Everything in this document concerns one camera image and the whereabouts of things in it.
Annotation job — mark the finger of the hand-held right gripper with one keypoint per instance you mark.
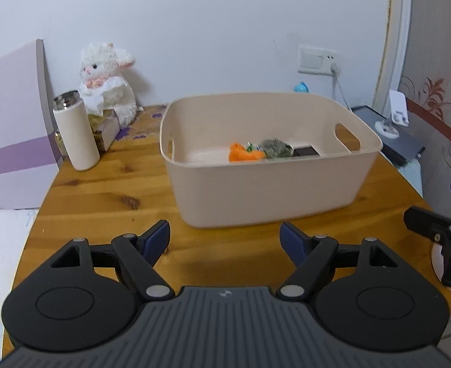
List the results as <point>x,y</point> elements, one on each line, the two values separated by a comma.
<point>428,222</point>

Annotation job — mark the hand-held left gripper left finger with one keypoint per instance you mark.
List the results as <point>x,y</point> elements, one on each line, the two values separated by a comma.
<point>157,239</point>

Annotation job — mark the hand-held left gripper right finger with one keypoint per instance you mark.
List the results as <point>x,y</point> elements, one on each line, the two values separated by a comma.
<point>292,241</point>

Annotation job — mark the beige plastic storage bin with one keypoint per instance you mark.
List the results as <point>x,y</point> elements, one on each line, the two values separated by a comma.
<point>267,191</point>

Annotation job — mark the small black box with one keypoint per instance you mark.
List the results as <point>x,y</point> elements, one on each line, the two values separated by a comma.
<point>306,151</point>

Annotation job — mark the green dried herb bag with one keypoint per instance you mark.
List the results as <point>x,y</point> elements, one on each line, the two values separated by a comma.
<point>273,148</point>

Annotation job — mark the orange plush toy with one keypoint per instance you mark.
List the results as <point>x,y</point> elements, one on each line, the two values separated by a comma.
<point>240,155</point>

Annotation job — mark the dark grey laptop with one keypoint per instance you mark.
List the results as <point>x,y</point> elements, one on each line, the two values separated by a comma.
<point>397,142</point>

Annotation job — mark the white charger device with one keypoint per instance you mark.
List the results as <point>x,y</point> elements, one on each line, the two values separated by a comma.
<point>397,103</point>

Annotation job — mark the tissue box with tissue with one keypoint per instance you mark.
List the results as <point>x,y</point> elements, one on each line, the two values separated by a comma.
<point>102,130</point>

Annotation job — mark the white thermos bottle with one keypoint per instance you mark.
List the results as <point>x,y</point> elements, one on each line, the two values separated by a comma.
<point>77,138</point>

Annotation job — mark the small blue plastic object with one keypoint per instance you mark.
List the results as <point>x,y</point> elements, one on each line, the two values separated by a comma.
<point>301,87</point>

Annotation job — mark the white and purple board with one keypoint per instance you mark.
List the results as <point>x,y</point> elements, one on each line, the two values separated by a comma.
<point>14,122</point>

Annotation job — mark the white plush sheep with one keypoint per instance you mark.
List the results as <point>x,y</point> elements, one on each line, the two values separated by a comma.
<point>106,59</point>

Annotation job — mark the cream wall moulding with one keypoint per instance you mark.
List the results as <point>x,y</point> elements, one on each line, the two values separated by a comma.
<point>397,27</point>

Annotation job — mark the white wall switch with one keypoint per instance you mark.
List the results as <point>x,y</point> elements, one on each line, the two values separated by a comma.
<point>309,59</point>

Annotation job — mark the white wall socket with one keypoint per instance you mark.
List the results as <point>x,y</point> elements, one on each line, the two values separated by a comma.
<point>332,58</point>

